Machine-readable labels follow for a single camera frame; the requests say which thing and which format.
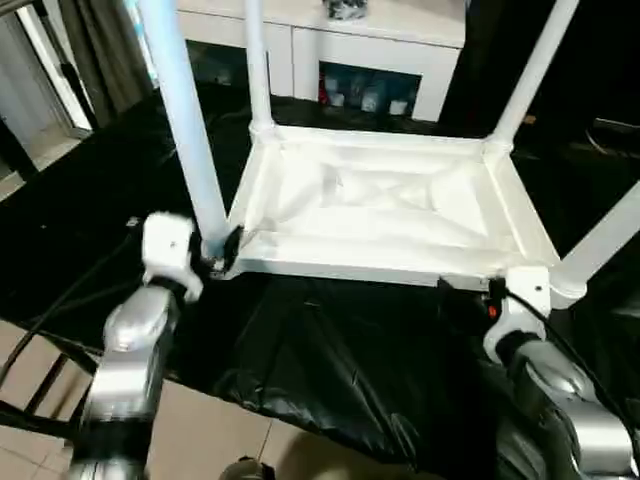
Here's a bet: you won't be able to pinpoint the black folding table frame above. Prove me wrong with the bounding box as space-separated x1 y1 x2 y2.
0 319 102 442

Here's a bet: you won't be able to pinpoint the white plastic table top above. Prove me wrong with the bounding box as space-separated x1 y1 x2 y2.
227 122 564 290

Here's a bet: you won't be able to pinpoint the black and white stand pole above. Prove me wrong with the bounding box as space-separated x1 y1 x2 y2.
14 0 97 132

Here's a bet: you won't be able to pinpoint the grey speckled ornament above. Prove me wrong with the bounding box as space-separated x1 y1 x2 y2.
322 0 370 21

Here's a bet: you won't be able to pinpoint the long black bar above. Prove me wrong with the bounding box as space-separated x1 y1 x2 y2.
594 118 640 137

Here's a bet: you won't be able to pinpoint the white cabinet with glass doors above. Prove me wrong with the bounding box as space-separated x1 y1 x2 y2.
174 0 469 125

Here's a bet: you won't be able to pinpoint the dark brown rounded object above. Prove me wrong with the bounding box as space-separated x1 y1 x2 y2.
222 457 280 480

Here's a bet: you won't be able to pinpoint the white plastic table leg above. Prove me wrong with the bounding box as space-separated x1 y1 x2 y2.
241 0 277 135
134 0 236 257
489 0 581 147
547 179 640 312

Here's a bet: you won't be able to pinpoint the black mat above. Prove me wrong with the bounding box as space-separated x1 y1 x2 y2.
0 82 640 480

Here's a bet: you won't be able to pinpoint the grey curtain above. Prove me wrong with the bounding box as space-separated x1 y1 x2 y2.
59 0 157 127

